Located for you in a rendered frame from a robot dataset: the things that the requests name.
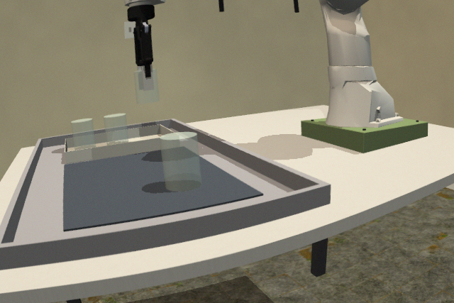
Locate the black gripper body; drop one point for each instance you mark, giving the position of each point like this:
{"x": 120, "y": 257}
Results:
{"x": 141, "y": 14}

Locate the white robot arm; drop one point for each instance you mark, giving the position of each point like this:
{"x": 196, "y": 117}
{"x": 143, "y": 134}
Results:
{"x": 356, "y": 99}

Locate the clear glass cylinder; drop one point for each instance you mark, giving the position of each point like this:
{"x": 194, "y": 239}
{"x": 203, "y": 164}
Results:
{"x": 145, "y": 97}
{"x": 116, "y": 129}
{"x": 180, "y": 161}
{"x": 83, "y": 134}

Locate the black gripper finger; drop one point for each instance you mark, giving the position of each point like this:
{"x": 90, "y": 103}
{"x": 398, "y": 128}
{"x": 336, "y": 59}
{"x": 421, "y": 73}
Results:
{"x": 137, "y": 50}
{"x": 146, "y": 52}

